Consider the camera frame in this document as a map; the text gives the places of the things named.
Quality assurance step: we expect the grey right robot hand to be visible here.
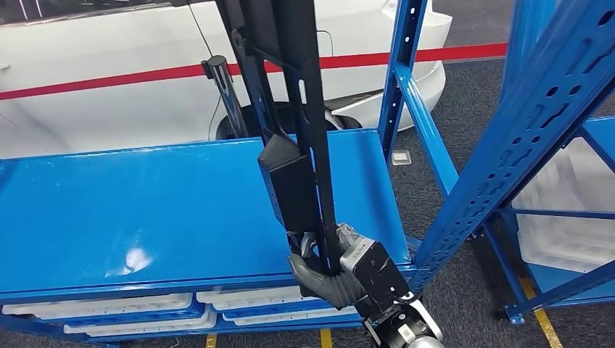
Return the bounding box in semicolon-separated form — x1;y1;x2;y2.
286;223;367;310

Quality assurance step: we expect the black plastic panel part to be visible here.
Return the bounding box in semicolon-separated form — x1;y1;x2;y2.
215;0;358;299

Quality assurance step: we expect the blue metal shelf rack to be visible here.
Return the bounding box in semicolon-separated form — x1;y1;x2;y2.
0;0;615;348
480;115;615;325

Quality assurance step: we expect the blue plastic bin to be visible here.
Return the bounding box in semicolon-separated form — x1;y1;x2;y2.
220;299;348;322
36;297;207;328

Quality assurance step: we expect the white car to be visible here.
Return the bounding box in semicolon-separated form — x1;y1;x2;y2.
0;0;453;160

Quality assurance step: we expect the red barrier belt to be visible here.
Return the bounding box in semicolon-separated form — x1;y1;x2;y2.
0;43;508;102

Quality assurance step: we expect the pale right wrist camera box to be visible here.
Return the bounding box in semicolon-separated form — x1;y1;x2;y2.
338;237;416;318

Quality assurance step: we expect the chrome stanchion post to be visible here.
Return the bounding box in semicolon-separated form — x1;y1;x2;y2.
200;55;249;140

